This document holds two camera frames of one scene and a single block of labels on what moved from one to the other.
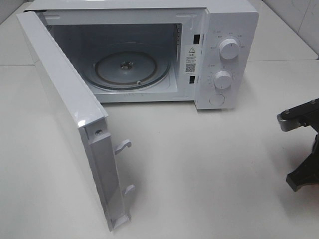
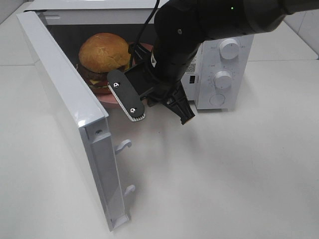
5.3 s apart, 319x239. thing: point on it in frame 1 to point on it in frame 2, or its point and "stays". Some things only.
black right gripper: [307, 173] to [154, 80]
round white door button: [217, 99] stays
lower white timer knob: [223, 79] stays
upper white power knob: [229, 49] stays
